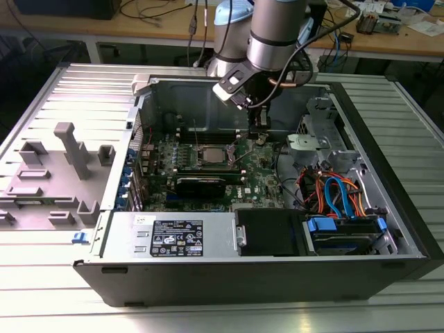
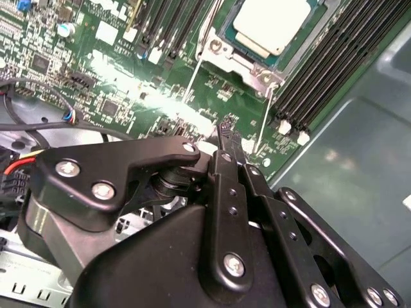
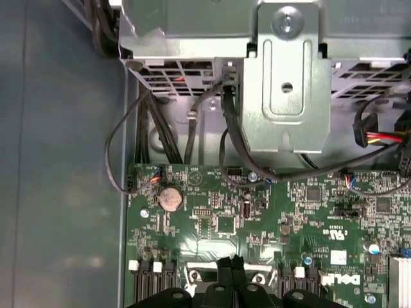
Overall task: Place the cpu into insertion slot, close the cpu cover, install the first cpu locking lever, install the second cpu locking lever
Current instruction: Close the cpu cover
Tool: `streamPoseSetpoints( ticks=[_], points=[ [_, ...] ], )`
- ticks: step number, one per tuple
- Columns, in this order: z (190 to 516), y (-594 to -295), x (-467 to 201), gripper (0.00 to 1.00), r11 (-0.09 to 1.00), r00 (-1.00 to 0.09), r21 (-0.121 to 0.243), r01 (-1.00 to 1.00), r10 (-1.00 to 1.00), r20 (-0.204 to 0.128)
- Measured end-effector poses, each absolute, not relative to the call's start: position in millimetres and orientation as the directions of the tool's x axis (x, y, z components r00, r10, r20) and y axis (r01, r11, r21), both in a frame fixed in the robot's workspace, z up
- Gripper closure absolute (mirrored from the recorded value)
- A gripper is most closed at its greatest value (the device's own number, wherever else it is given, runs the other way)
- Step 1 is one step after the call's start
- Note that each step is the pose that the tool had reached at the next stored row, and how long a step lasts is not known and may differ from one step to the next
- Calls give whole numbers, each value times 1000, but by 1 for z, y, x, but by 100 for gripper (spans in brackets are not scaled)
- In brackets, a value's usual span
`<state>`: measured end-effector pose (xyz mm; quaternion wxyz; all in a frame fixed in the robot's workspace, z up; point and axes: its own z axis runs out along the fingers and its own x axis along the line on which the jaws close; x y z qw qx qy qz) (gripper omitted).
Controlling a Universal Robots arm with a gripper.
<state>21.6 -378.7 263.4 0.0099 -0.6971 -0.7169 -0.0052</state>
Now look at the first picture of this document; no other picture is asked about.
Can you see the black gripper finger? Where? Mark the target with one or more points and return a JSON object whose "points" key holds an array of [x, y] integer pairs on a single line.
{"points": [[262, 137]]}

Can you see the silver topped CPU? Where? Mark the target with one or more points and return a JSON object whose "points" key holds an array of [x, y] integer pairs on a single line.
{"points": [[212, 155]]}

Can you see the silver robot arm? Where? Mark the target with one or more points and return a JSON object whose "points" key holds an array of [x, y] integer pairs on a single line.
{"points": [[274, 41]]}

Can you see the CPU socket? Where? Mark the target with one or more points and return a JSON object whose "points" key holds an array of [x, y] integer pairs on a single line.
{"points": [[200, 163]]}

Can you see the silver coin cell battery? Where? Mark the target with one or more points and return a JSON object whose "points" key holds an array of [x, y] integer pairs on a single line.
{"points": [[261, 141]]}

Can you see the green motherboard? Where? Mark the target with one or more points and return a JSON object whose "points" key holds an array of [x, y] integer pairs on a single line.
{"points": [[256, 180]]}

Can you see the silver metal drive cage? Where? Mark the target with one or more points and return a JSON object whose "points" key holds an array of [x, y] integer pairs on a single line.
{"points": [[305, 144]]}

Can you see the green RAM stick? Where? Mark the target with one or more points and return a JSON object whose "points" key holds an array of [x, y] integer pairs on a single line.
{"points": [[231, 177]]}

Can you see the black graphics card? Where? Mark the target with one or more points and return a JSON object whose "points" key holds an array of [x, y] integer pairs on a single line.
{"points": [[199, 189]]}

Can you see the small black tower box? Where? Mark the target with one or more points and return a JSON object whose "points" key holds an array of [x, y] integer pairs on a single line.
{"points": [[317, 21]]}

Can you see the hard disk in blue carrier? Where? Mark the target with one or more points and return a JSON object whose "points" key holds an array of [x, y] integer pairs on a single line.
{"points": [[322, 225]]}

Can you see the white printed card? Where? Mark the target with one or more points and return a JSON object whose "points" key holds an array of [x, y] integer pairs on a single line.
{"points": [[354, 10]]}

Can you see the copper wound transformer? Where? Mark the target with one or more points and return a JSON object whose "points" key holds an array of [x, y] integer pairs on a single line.
{"points": [[367, 22]]}

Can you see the silver case release latch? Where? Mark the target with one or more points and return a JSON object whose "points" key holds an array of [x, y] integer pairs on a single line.
{"points": [[140, 83]]}

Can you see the grey metal device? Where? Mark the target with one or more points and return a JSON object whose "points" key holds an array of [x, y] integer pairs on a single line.
{"points": [[390, 24]]}

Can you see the black and silver PC case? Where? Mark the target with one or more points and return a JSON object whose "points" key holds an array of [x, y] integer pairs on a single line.
{"points": [[208, 284]]}

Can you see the white paper sheet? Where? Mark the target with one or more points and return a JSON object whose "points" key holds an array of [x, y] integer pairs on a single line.
{"points": [[426, 27]]}

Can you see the silver power supply unit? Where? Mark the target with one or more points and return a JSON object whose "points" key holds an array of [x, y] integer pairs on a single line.
{"points": [[118, 236]]}

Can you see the blue plastic latch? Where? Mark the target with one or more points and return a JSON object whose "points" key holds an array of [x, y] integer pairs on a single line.
{"points": [[79, 238]]}

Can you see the large black box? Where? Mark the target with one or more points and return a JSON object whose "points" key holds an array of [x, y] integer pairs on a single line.
{"points": [[69, 8]]}

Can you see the grey plastic parts rack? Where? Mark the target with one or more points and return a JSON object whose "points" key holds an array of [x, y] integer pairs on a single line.
{"points": [[55, 187]]}

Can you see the long wooden desk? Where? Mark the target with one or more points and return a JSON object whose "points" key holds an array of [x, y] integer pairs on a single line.
{"points": [[52, 26]]}

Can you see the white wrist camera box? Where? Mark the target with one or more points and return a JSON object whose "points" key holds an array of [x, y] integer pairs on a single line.
{"points": [[225, 91]]}

